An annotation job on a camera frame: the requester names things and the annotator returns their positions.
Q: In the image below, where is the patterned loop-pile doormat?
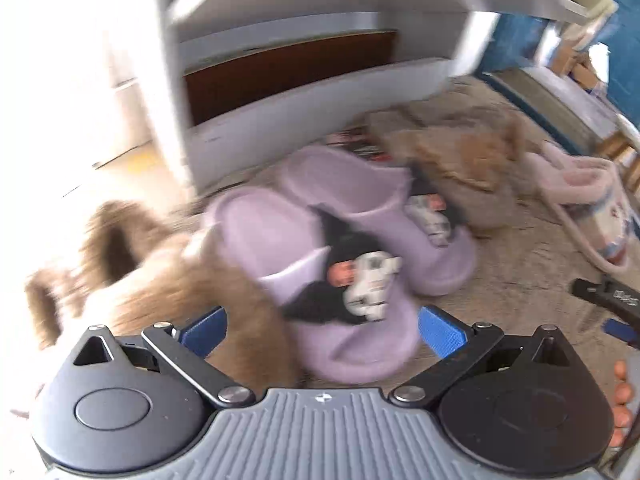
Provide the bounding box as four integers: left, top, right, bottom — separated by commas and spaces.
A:
195, 75, 640, 391

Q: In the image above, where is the white shoe cabinet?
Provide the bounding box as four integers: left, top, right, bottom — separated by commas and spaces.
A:
155, 0, 566, 191

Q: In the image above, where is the person's right hand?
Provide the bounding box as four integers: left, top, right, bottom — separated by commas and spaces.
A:
612, 360, 635, 448

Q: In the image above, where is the purple slipper with cartoon charm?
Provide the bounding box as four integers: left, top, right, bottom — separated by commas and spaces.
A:
280, 145, 478, 297
202, 190, 421, 386

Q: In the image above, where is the cardboard box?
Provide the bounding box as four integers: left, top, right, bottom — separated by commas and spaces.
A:
550, 42, 601, 88

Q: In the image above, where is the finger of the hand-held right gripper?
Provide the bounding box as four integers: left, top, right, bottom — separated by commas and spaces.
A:
570, 277, 640, 322
602, 317, 640, 348

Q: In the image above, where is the brown plush slipper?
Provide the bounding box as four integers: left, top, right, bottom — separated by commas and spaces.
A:
390, 110, 531, 233
25, 200, 301, 391

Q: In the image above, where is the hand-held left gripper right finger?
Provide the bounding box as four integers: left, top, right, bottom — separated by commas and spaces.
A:
390, 305, 573, 408

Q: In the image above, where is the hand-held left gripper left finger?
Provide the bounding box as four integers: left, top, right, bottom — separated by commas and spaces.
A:
72, 306, 256, 408

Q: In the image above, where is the printed leaflet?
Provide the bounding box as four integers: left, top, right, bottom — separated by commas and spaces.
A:
327, 127, 396, 161

